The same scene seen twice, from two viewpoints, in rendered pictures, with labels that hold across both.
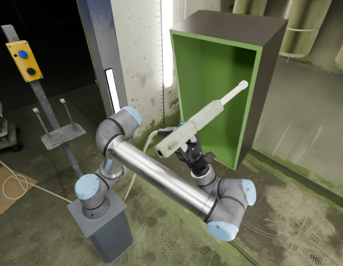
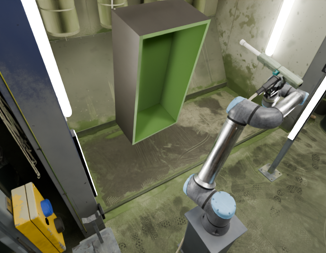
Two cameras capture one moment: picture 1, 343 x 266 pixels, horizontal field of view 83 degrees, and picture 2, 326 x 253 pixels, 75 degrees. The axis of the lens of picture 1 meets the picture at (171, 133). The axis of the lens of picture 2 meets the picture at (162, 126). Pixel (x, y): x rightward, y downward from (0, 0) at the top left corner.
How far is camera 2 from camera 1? 1.57 m
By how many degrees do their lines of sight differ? 57
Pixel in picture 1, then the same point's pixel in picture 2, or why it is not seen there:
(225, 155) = (160, 121)
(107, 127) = (268, 109)
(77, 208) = (217, 242)
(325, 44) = not seen: hidden behind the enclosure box
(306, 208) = (193, 112)
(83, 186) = (227, 205)
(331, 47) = not seen: hidden behind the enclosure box
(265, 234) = (207, 138)
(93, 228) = (238, 223)
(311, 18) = not seen: outside the picture
